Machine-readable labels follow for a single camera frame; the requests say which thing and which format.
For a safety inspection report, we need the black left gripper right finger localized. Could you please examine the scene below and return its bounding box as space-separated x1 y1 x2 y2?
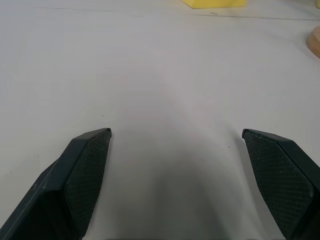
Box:
241 128 320 240

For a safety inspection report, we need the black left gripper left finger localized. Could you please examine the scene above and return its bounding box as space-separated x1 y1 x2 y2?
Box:
0 127 113 240

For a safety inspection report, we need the tan wooden object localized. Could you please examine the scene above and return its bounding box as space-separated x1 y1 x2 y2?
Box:
306 24 320 60

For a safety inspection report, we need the yellow block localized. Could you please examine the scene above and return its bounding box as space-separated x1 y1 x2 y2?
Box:
181 0 247 10

